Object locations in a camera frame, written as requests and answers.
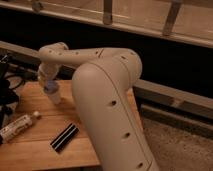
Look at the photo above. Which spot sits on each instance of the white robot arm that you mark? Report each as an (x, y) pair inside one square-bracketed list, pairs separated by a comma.
[(99, 85)]

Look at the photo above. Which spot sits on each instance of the white tube bottle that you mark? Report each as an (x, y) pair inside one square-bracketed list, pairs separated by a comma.
[(16, 127)]

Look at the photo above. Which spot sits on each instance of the black striped rectangular block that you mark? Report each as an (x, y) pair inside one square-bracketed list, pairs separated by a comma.
[(64, 137)]

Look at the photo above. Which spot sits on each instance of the black equipment with cables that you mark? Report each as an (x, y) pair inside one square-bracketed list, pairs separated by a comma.
[(10, 85)]

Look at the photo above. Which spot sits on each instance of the metal window frame railing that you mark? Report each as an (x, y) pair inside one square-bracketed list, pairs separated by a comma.
[(187, 21)]

